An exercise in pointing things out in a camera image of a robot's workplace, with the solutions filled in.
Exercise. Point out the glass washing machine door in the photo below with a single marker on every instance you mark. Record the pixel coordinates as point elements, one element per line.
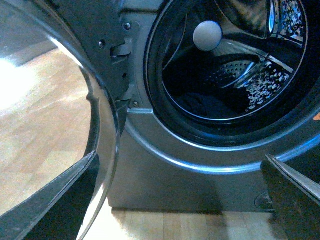
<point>57,104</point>

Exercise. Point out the grey front-load washing machine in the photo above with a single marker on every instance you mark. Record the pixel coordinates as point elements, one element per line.
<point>266,68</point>

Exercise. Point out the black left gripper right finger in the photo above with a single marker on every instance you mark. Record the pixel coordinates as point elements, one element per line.
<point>295,199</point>

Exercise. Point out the dark blue mesh garment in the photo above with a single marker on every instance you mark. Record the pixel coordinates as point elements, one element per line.
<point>205,106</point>

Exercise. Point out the grey dryer ball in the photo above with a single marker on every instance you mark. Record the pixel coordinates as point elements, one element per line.
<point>207,36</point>

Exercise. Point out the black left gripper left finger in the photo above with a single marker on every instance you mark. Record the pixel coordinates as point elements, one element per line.
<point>56,211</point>

